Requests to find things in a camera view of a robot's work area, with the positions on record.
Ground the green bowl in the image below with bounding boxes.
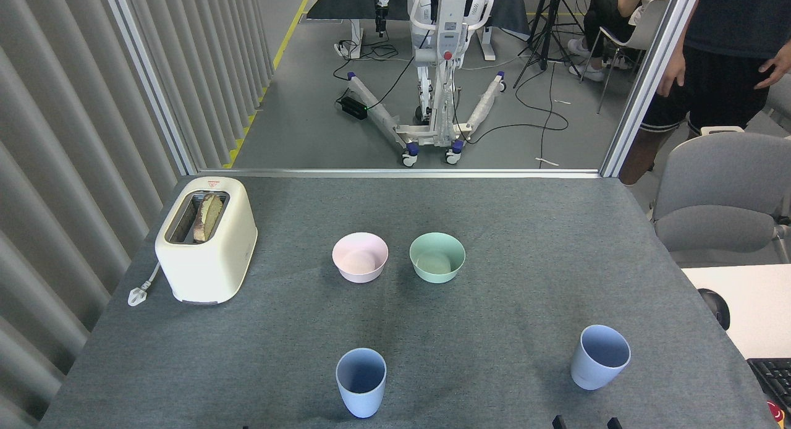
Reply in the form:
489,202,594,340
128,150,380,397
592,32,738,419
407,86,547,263
409,232,466,284

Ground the white desk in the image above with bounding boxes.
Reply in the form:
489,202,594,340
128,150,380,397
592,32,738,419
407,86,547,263
680,264,791,360

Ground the grey table cloth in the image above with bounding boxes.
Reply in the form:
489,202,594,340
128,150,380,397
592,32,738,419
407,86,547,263
37,176,779,429

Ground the black computer mouse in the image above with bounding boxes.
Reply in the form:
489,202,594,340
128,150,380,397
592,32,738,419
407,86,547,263
698,288,731,331

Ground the white stand on wheels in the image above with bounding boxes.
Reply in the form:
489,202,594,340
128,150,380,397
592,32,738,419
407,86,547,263
346,0,507,167

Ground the black power box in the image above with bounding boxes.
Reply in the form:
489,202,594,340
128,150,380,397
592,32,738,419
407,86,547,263
336,95,369,121

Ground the black tripod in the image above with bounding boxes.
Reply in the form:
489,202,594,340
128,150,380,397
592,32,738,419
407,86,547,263
513,0,588,90

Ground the cream white toaster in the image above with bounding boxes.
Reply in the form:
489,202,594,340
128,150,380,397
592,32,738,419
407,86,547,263
154,176,258,305

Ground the person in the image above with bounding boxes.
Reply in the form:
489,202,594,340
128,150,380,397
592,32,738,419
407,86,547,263
620,0,791,186
569,0,675,82

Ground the red yellow object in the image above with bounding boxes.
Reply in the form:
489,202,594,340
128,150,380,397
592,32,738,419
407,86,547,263
766,399,791,429

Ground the black floor cable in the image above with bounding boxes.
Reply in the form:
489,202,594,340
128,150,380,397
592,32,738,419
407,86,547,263
454,64,570,170

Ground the toasted bread slice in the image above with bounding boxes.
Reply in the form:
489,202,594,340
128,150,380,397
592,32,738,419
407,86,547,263
193,193,224,244

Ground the white chair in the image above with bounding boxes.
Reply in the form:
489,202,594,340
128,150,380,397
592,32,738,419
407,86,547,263
581,0,674,114

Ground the pink bowl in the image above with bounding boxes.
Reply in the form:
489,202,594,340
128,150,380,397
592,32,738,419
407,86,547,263
332,232,389,284

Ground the blue plastic cup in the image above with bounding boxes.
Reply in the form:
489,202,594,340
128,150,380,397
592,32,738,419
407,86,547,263
570,325,632,391
336,347,387,418

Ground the silver frame post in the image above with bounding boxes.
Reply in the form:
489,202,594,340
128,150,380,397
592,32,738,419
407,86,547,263
599,0,705,178
102,0,200,176

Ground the silver frame rail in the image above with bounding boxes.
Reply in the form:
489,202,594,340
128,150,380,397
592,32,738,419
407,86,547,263
197,168,603,180

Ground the black keyboard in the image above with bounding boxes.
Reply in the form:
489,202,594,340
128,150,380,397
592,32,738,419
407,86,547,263
747,357,791,414

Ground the white power cord with plug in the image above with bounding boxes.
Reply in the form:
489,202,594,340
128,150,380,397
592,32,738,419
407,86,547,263
128,261,163,307

